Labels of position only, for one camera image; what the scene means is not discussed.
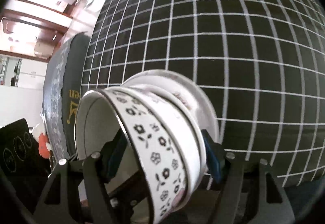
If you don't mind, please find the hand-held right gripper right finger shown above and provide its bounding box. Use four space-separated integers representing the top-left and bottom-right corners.
202 130 296 224

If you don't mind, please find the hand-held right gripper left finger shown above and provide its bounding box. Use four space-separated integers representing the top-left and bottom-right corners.
33 135 153 224

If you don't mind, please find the black flower patterned bowl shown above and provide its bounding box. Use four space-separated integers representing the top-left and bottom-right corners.
74 86 204 224

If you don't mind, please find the white plate with leaf prints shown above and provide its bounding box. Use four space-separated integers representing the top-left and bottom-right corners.
121 69 220 150

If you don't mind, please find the small white pink-floral bowl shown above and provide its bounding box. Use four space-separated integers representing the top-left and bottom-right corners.
150 84 197 119

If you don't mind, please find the orange white toy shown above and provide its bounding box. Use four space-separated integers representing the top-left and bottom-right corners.
32 124 52 159

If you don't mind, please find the black panel with circles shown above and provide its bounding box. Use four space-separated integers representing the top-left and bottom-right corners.
0 118 51 215

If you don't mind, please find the black white checkered tablecloth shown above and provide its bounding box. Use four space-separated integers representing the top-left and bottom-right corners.
81 0 325 187

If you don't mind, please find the wooden door frame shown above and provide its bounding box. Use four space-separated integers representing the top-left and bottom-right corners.
0 0 87 58

